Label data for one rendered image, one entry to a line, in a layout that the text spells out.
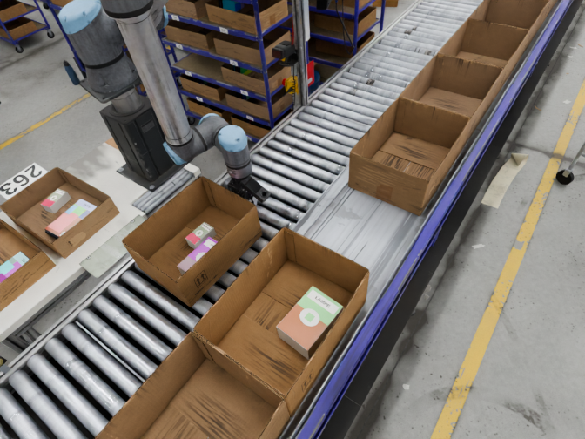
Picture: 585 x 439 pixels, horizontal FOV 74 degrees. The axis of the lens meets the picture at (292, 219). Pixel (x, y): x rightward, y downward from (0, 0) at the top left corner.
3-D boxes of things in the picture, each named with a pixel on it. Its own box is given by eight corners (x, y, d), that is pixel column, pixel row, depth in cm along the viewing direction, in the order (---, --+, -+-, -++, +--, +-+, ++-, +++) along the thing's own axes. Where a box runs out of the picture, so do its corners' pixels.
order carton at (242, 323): (287, 257, 129) (283, 225, 116) (366, 300, 117) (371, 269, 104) (207, 354, 110) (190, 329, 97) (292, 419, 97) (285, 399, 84)
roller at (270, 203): (219, 179, 175) (221, 188, 179) (317, 226, 153) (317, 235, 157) (227, 174, 178) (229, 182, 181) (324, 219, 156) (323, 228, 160)
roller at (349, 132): (299, 117, 210) (299, 108, 207) (388, 147, 189) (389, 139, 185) (294, 121, 208) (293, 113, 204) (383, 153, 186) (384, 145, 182)
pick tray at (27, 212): (68, 181, 183) (57, 165, 175) (121, 212, 167) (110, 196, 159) (12, 222, 168) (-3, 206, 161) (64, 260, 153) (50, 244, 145)
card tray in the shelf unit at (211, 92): (182, 88, 308) (178, 76, 301) (208, 70, 324) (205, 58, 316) (219, 101, 292) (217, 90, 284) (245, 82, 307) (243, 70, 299)
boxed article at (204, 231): (188, 245, 152) (184, 238, 148) (207, 228, 157) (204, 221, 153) (198, 252, 149) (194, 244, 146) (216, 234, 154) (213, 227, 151)
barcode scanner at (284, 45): (271, 68, 188) (270, 45, 181) (285, 60, 195) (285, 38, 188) (282, 71, 185) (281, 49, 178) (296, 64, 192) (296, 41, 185)
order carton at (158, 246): (211, 204, 166) (201, 174, 153) (263, 233, 153) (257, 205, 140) (137, 267, 147) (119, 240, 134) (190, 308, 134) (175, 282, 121)
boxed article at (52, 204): (46, 211, 170) (40, 204, 167) (63, 195, 176) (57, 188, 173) (55, 214, 169) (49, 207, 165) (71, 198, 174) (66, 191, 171)
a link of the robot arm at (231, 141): (234, 119, 132) (251, 132, 127) (241, 148, 142) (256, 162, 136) (211, 131, 129) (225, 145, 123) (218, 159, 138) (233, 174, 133)
